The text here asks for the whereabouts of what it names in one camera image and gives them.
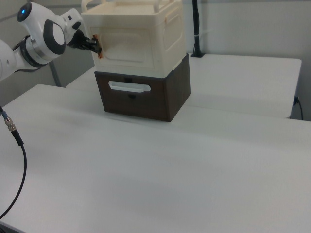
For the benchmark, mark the cream plastic cabinet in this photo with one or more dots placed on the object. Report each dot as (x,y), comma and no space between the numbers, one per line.
(167,36)

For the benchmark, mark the grey metal frame post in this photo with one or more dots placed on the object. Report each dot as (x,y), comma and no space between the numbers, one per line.
(55,75)

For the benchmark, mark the dark brown drawer box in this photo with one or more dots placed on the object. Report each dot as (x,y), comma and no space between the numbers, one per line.
(145,106)

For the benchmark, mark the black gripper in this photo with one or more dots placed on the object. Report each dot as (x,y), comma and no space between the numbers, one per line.
(77,40)

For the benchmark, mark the black pole with clamp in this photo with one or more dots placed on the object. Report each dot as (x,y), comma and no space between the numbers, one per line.
(197,24)

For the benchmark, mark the cream cabinet door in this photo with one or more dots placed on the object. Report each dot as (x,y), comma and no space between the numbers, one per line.
(126,46)

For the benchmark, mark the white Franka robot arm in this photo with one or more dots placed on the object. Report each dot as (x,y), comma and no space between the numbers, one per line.
(53,36)

